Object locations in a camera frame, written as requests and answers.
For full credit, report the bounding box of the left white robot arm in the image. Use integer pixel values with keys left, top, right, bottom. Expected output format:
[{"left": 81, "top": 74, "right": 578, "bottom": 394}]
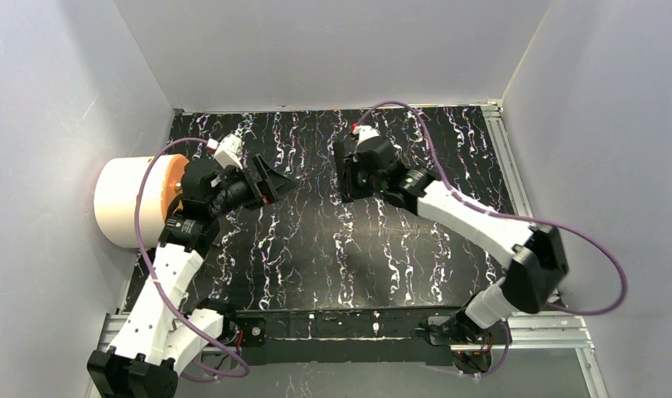
[{"left": 87, "top": 155, "right": 298, "bottom": 397}]

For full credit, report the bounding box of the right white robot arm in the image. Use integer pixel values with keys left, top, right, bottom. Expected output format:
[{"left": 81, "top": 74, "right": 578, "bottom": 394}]
[{"left": 332, "top": 134, "right": 568, "bottom": 346}]

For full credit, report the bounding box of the white orange cylinder container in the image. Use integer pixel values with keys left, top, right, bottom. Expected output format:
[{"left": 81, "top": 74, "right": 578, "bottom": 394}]
[{"left": 94, "top": 154, "right": 189, "bottom": 249}]

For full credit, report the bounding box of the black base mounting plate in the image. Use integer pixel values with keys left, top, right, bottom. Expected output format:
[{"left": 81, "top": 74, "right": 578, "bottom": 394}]
[{"left": 184, "top": 306, "right": 512, "bottom": 368}]

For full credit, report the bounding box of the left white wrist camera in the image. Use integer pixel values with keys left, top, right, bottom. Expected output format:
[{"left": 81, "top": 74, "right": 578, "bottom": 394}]
[{"left": 206, "top": 133, "right": 243, "bottom": 170}]

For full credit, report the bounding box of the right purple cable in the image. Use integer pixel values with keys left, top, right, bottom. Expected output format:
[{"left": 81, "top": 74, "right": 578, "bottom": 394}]
[{"left": 355, "top": 100, "right": 629, "bottom": 379}]

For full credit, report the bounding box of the right aluminium frame rail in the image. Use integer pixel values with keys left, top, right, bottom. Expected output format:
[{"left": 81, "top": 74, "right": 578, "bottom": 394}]
[{"left": 481, "top": 102, "right": 608, "bottom": 397}]

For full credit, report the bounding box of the aluminium frame rail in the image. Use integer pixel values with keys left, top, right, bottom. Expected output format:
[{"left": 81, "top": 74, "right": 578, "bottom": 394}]
[
  {"left": 481, "top": 102, "right": 608, "bottom": 397},
  {"left": 85, "top": 312, "right": 595, "bottom": 398}
]

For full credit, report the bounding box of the front aluminium frame rail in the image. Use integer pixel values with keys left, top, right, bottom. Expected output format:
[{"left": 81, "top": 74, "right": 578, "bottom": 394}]
[{"left": 85, "top": 312, "right": 595, "bottom": 398}]

